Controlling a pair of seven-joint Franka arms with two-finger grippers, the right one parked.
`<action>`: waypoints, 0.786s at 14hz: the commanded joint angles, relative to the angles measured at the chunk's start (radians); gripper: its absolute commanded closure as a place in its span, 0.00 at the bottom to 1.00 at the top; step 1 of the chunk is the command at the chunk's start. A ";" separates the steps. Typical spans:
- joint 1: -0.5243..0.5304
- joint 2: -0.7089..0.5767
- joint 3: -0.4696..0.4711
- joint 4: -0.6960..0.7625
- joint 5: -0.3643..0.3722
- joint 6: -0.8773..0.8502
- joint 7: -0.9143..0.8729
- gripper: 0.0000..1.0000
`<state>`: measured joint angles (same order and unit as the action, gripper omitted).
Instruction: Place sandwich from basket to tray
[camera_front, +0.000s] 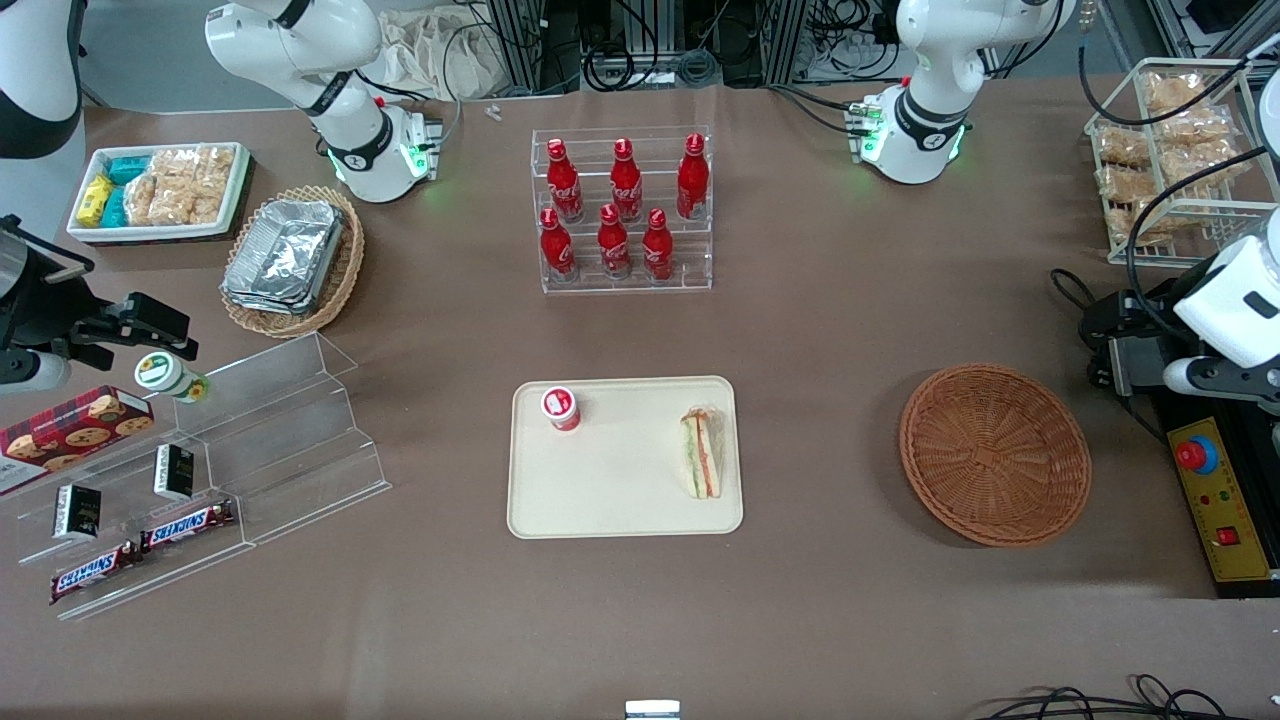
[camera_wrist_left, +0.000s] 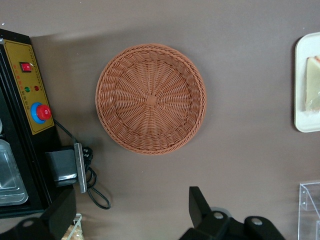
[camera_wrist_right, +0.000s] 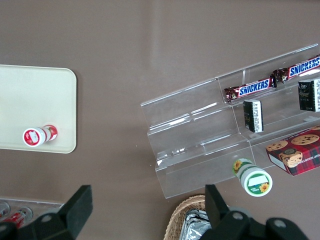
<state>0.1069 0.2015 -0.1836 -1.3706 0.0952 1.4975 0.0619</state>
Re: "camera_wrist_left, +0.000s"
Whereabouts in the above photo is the cracker pack in wire basket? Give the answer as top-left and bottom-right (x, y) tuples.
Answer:
(61, 221), (83, 240)

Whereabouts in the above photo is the yellow emergency stop box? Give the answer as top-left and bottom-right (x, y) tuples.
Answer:
(0, 28), (76, 219)

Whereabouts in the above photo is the beige plastic tray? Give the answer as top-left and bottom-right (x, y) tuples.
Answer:
(293, 31), (320, 134)

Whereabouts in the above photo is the black machine power cable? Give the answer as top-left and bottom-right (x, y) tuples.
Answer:
(53, 118), (111, 211)

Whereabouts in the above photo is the red rocker power switch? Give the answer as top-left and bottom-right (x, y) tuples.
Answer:
(20, 62), (33, 74)

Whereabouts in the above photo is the red emergency stop button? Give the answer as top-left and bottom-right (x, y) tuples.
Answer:
(30, 101), (52, 125)

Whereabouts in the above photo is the clear acrylic bottle rack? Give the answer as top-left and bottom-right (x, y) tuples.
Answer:
(298, 181), (320, 240)

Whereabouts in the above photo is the grey metal machine lever plate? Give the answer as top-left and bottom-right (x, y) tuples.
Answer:
(44, 142), (89, 194)

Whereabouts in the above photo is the triangular sandwich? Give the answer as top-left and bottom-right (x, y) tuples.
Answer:
(303, 55), (320, 113)

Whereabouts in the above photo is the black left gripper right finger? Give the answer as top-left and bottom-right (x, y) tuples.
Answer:
(178, 185), (242, 240)

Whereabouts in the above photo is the round brown wicker basket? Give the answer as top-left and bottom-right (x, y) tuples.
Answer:
(94, 42), (207, 156)

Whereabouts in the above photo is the foil tray in machine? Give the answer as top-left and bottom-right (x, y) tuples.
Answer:
(0, 138), (29, 207)

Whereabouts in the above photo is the white wire snack basket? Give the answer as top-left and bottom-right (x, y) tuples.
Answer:
(61, 213), (84, 240)

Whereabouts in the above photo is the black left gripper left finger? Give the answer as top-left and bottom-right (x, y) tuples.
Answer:
(13, 187), (77, 240)

